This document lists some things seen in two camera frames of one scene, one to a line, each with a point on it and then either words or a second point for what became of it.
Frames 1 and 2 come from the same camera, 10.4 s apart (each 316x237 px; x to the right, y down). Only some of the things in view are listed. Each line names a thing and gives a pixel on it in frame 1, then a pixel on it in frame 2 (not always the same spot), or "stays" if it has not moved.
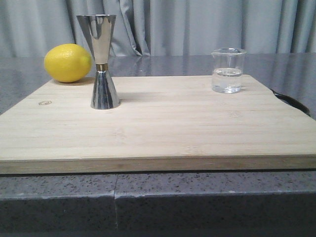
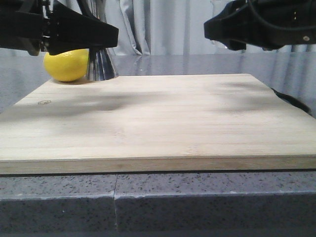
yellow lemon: (67, 62) stays
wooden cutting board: (164, 125) stays
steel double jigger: (99, 30) -> (100, 66)
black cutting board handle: (293, 102) stays
